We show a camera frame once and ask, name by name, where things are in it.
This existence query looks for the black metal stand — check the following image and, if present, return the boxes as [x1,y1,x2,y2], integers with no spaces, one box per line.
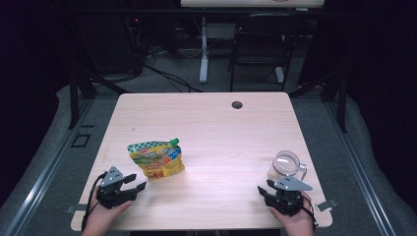
[67,19,129,131]
[288,65,348,134]

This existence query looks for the white background desk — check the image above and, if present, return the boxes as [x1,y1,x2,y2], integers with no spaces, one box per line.
[180,0,326,85]

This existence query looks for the black folding chair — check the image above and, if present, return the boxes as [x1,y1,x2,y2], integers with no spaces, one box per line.
[228,13,304,92]

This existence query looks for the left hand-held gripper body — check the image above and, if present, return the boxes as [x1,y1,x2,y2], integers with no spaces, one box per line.
[95,166,140,209]

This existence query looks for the grey tape strip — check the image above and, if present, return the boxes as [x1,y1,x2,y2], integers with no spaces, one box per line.
[66,204,88,214]
[315,198,338,212]

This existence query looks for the person's left hand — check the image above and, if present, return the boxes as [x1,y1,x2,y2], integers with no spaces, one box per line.
[83,189,132,230]

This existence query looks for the person's right hand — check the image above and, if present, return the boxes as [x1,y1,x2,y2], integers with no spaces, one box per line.
[268,191,315,230]

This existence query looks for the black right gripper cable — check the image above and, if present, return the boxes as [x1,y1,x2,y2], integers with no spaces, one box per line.
[284,193,319,230]

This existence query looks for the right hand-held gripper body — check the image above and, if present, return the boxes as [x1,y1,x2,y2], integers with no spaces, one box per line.
[265,175,313,217]

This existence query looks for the yellow spouted pouch green cap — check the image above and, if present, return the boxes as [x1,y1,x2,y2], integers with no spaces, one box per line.
[127,138,186,181]

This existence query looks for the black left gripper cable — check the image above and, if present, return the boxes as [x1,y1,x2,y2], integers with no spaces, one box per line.
[81,170,112,232]

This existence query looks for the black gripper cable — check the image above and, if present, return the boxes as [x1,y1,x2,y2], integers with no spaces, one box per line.
[81,170,112,232]
[284,193,319,230]

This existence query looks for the metal floor rail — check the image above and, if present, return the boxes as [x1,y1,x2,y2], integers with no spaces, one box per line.
[323,97,397,236]
[0,97,96,236]

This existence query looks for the black floor cables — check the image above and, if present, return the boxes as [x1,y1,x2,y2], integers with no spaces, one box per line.
[144,42,205,93]

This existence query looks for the clear glass jar with handle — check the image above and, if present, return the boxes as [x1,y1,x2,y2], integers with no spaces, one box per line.
[267,149,309,183]

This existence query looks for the black computer tower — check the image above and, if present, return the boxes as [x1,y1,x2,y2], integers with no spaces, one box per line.
[83,13,142,75]

